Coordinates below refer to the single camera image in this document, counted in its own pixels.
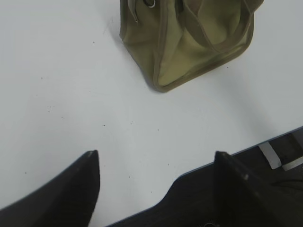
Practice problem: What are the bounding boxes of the yellow canvas tote bag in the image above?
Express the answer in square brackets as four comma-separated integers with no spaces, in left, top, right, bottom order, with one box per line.
[120,0,262,92]

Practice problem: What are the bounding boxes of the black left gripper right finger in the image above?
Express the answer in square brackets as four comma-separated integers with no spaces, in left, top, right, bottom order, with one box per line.
[214,151,303,227]

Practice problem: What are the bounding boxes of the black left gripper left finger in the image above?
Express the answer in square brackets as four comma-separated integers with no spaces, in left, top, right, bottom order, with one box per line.
[0,150,100,227]

